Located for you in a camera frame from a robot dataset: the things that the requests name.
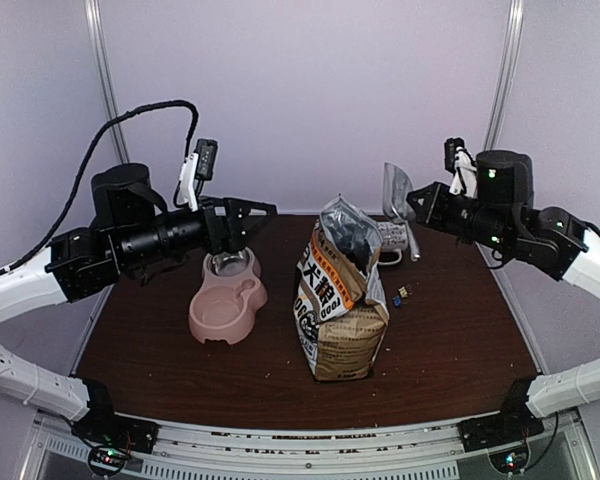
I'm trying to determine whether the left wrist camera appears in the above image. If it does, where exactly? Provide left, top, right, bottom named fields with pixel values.
left=173, top=138, right=218, bottom=212

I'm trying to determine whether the metal scoop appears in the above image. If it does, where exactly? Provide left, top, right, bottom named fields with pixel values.
left=382, top=162, right=421, bottom=261

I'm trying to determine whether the steel bowl insert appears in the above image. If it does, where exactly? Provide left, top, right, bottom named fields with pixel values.
left=207, top=248, right=251, bottom=277

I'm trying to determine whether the dog food bag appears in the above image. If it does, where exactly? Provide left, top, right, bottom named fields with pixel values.
left=292, top=196, right=389, bottom=382

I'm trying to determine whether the patterned ceramic mug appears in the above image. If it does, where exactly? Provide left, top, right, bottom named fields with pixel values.
left=378, top=222, right=409, bottom=267

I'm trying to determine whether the front aluminium rail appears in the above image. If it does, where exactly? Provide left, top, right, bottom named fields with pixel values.
left=17, top=412, right=600, bottom=479

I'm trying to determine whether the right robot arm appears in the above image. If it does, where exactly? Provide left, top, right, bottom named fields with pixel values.
left=401, top=147, right=600, bottom=442

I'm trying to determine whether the left black braided cable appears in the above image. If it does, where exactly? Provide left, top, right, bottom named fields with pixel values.
left=0, top=99, right=201, bottom=271

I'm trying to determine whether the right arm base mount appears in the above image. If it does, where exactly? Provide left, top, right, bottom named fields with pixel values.
left=458, top=376, right=544, bottom=475

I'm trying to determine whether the aluminium frame post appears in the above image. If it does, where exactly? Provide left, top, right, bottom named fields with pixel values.
left=84, top=0, right=130, bottom=163
left=483, top=0, right=525, bottom=150

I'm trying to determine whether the right aluminium frame post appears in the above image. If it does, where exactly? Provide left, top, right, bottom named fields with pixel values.
left=483, top=0, right=525, bottom=150

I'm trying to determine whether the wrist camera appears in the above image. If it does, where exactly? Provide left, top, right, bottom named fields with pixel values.
left=444, top=137, right=478, bottom=198
left=173, top=138, right=218, bottom=212

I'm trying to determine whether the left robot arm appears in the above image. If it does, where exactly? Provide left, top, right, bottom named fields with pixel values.
left=0, top=163, right=277, bottom=444

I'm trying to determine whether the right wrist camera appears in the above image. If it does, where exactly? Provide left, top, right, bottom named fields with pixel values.
left=444, top=137, right=478, bottom=198

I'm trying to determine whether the pink double pet bowl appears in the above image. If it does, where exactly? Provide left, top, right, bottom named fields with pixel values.
left=189, top=248, right=268, bottom=345

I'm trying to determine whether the left aluminium frame post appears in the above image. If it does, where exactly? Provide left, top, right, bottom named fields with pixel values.
left=84, top=0, right=130, bottom=163

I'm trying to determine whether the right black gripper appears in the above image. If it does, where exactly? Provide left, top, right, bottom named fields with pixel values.
left=407, top=181, right=514, bottom=255

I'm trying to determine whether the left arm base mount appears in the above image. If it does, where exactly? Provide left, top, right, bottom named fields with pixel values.
left=69, top=380, right=159, bottom=479

